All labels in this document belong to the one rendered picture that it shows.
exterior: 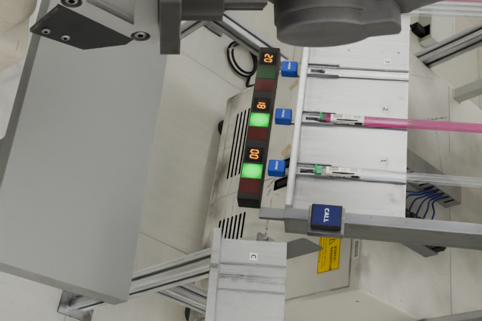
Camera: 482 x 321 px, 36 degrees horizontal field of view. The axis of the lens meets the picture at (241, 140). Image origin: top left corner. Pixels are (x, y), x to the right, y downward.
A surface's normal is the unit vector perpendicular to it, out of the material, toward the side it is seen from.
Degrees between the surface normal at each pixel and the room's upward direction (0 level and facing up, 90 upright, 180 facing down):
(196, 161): 0
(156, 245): 0
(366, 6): 62
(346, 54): 47
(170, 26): 90
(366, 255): 0
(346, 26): 101
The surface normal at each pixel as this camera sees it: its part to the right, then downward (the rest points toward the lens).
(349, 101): -0.08, -0.52
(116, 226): 0.67, -0.30
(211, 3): 0.06, 0.84
